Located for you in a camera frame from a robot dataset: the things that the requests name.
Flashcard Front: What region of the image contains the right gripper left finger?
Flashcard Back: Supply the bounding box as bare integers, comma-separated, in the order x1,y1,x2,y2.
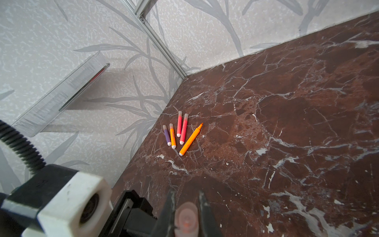
151,191,176,237

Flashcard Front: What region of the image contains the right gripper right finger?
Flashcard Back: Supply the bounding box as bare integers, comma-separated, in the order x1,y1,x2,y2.
198,191,222,237

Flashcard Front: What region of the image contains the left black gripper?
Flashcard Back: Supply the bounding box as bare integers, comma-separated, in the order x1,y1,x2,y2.
99,190,157,237

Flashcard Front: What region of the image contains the orange highlighter lone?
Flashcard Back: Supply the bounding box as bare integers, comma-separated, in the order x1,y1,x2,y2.
169,123,176,149

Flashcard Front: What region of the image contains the purple highlighter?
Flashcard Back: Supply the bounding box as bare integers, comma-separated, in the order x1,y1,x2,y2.
162,125,172,146

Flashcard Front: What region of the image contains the pink highlighter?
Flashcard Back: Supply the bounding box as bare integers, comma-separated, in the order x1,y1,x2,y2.
176,111,183,137
180,114,189,145

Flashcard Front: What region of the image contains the orange highlighter left of pair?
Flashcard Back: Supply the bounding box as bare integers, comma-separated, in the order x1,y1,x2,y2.
179,123,203,156

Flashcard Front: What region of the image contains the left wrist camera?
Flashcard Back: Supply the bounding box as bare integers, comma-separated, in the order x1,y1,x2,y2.
1,165,113,237

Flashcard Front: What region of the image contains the clear plastic wall tray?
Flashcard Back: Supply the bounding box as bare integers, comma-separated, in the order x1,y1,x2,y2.
12,52,110,137

